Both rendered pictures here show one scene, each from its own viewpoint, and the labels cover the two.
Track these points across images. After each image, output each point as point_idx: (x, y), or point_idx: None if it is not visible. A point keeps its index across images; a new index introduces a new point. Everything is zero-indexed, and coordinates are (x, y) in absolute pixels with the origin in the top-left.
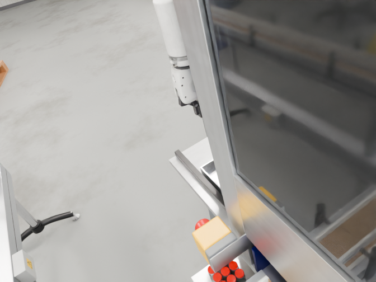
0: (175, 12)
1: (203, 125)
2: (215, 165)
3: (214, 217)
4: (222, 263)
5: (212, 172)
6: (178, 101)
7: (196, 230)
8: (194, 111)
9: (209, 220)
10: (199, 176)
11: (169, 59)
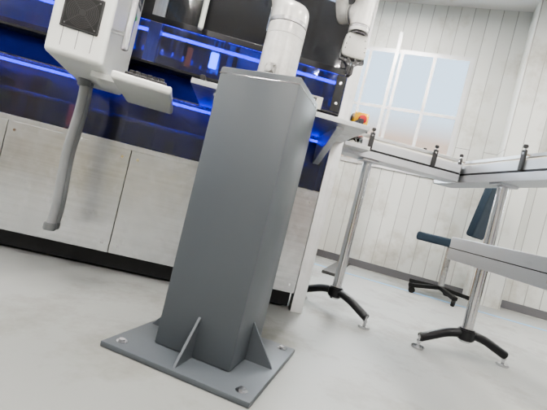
0: (374, 20)
1: (290, 158)
2: (359, 79)
3: (358, 111)
4: None
5: None
6: (363, 62)
7: (367, 114)
8: (352, 72)
9: (359, 116)
10: None
11: (368, 32)
